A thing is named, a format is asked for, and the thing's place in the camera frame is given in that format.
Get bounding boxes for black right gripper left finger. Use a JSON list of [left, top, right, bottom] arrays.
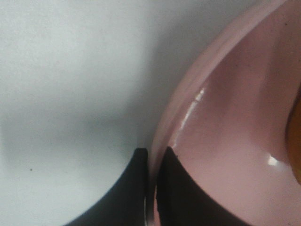
[[67, 148, 148, 226]]

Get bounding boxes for burger with lettuce and cheese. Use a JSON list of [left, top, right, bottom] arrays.
[[285, 86, 301, 185]]

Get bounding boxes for pink round plate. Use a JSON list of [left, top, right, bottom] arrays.
[[146, 0, 301, 226]]

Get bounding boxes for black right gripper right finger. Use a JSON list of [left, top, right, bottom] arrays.
[[156, 147, 248, 226]]

